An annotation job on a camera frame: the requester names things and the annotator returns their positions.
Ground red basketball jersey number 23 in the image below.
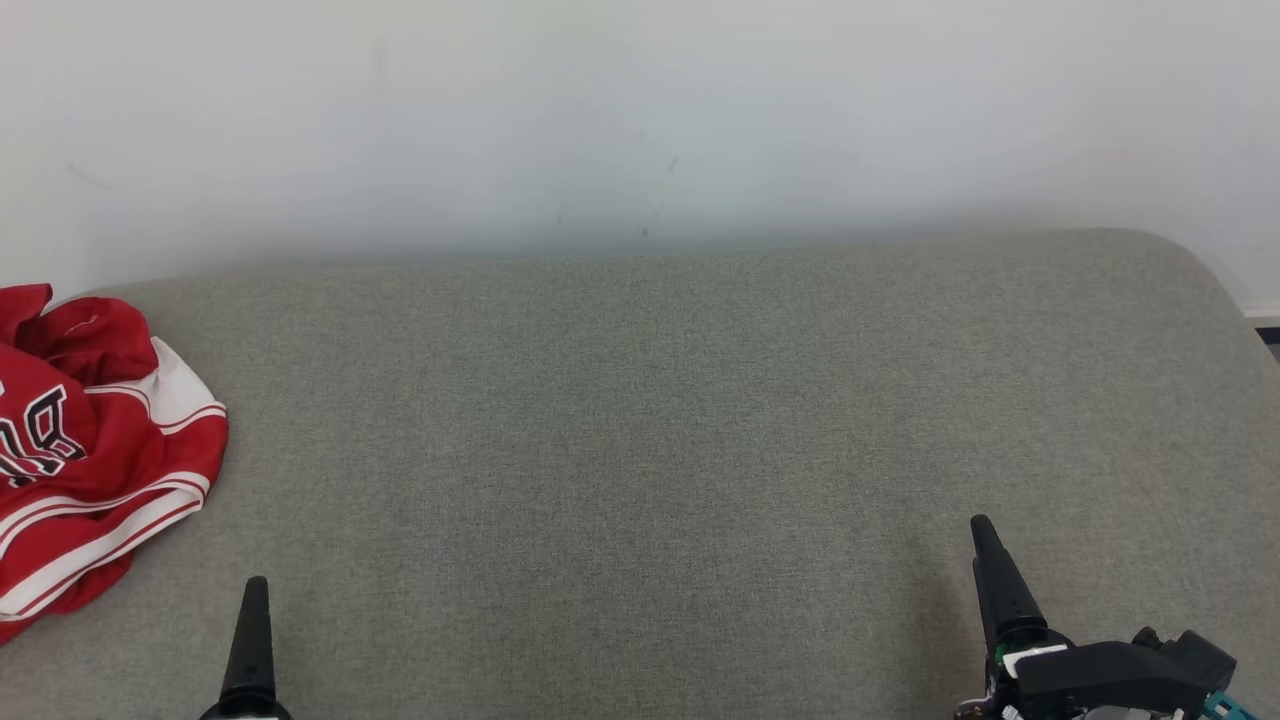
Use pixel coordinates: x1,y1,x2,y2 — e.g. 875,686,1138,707
0,338,230,646

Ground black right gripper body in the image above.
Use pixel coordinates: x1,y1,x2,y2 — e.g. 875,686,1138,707
955,640,1141,720

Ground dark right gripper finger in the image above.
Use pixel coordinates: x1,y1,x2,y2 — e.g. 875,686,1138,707
969,515,1074,662

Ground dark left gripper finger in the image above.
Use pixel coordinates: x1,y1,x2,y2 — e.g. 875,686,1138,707
220,576,277,702

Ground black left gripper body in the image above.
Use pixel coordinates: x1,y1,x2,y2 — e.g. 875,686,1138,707
198,698,293,720

